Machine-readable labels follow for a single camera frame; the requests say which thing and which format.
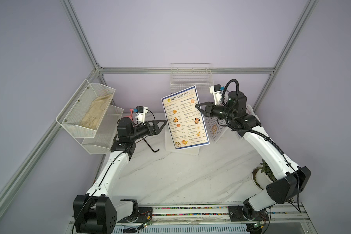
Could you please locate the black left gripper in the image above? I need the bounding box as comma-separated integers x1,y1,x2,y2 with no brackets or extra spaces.
130,120,166,142

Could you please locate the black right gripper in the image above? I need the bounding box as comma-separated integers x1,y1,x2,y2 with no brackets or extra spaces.
197,103,236,123

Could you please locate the large white board front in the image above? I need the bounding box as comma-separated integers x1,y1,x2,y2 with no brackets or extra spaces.
204,115,232,143

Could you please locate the large white board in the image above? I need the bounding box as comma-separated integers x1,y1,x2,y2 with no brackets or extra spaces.
165,124,200,156
204,115,232,143

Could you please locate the large dim sum menu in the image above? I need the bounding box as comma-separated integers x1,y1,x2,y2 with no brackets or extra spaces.
161,86,210,147

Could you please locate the narrow white rack box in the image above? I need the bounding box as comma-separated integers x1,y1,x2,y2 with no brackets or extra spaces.
246,104,257,119

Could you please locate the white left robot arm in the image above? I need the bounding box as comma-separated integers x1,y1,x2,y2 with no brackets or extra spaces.
73,117,167,234

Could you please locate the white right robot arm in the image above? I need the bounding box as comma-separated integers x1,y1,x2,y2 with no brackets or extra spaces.
196,79,311,220

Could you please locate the black allen key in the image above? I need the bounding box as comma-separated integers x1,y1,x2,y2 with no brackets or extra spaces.
142,137,160,153

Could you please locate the pink plastic cup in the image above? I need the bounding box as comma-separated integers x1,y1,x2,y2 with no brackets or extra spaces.
130,109,134,121

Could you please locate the lower white mesh shelf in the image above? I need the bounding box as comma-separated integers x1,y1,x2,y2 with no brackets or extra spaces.
76,105,124,155

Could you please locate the white mesh shelf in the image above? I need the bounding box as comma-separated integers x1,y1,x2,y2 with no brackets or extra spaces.
76,105,124,155
56,80,116,138

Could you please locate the beige cloth in shelf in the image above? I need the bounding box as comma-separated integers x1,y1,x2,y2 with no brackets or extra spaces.
80,94,113,130

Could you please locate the upper white mesh shelf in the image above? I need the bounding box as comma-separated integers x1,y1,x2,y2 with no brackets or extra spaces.
56,80,116,138

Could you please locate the potted green plant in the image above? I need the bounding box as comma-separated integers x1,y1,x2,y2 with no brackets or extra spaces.
252,160,277,190

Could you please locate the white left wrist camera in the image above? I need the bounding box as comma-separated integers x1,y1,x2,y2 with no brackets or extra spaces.
134,106,148,125

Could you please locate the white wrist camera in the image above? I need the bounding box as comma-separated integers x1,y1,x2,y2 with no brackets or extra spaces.
134,106,148,125
209,84,224,105

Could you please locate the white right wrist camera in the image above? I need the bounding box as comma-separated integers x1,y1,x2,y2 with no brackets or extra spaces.
209,84,224,105

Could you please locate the white wire wall basket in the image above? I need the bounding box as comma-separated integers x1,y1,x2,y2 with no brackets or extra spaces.
170,63,214,94

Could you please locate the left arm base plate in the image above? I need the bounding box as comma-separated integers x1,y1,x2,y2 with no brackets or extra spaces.
108,199,153,225

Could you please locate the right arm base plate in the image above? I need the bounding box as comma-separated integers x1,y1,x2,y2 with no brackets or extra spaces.
228,199,269,222

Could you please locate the aluminium front rail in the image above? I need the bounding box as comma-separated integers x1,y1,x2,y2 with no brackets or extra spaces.
117,203,312,226

